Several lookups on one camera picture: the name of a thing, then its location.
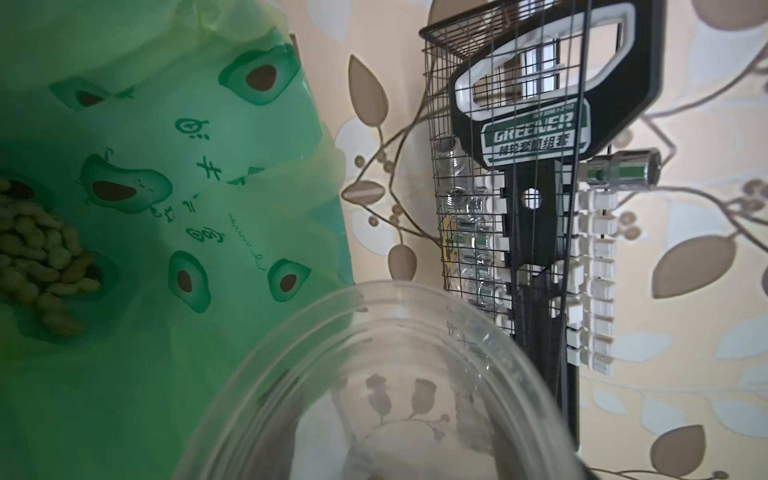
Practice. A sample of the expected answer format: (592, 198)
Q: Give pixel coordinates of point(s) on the clear peanut jar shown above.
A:
(384, 380)

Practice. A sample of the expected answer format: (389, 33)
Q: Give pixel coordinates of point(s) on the black wire basket back wall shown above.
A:
(509, 125)

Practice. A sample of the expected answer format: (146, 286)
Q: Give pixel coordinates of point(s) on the chrome socket on rail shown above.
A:
(625, 170)

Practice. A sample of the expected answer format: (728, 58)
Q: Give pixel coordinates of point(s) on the pile of peanuts in bin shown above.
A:
(42, 260)

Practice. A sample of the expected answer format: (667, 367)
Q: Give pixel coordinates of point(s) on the green bin with bag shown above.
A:
(182, 142)

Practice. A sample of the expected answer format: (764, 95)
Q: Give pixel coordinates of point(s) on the black socket set rail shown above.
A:
(623, 78)

